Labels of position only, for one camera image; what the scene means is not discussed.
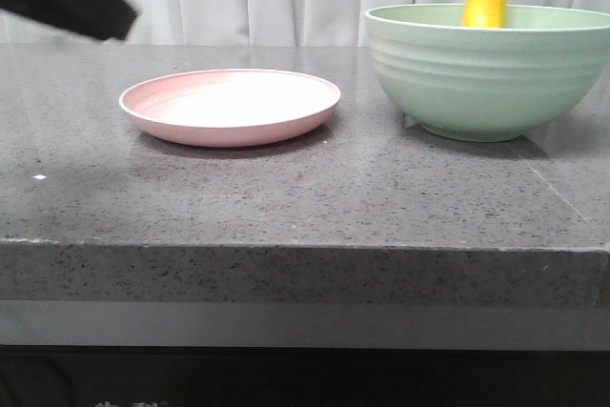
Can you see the green ribbed bowl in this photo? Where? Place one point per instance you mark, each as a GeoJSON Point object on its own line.
{"type": "Point", "coordinates": [486, 85]}

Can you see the pink plate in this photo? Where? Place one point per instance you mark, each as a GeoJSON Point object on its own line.
{"type": "Point", "coordinates": [231, 107]}

